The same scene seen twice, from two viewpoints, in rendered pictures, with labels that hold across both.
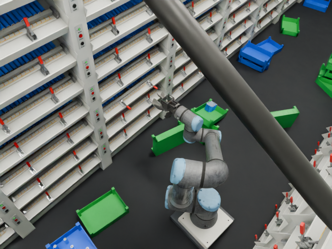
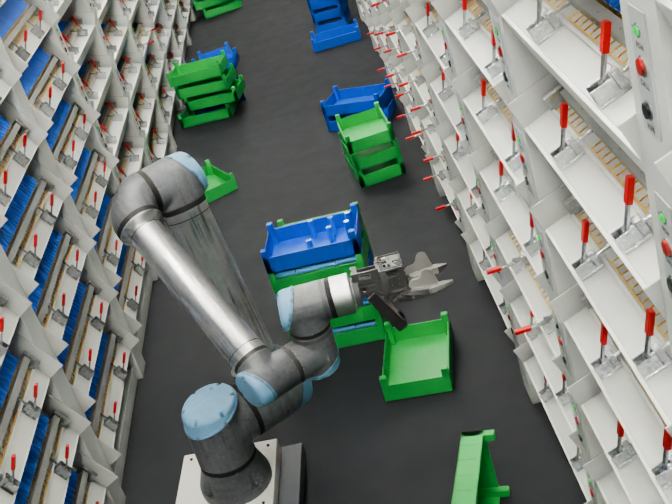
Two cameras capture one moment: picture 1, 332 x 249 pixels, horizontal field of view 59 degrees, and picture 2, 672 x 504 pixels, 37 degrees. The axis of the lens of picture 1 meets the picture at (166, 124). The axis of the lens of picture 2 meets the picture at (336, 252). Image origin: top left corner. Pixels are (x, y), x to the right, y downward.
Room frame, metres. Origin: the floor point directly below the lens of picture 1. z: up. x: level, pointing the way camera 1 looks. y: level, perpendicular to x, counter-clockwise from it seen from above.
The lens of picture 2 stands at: (2.75, -1.15, 1.75)
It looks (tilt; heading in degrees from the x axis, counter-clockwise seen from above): 27 degrees down; 146
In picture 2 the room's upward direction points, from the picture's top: 18 degrees counter-clockwise
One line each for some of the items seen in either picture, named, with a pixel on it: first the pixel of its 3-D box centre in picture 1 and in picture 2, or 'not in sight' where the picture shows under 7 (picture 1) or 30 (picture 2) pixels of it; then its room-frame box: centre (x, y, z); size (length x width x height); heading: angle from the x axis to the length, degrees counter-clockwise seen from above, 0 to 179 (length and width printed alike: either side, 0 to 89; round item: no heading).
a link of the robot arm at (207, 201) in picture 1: (206, 202); (219, 425); (0.77, -0.30, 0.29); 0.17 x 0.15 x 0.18; 85
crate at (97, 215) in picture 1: (103, 211); (417, 354); (0.75, 0.39, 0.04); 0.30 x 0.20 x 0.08; 132
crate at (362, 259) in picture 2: not in sight; (319, 259); (0.37, 0.41, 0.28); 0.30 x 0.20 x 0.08; 45
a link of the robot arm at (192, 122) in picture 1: (191, 120); (306, 305); (1.12, -0.15, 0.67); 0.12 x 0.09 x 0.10; 52
